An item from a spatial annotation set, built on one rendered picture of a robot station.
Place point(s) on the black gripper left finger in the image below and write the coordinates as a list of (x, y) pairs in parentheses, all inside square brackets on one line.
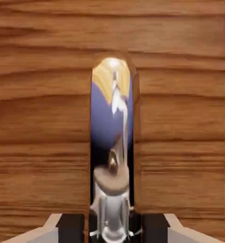
[(70, 227)]

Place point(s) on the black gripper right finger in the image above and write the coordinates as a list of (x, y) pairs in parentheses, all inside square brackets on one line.
[(154, 227)]

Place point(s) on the light wood cabinet door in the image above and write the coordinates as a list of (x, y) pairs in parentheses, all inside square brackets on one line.
[(38, 114)]

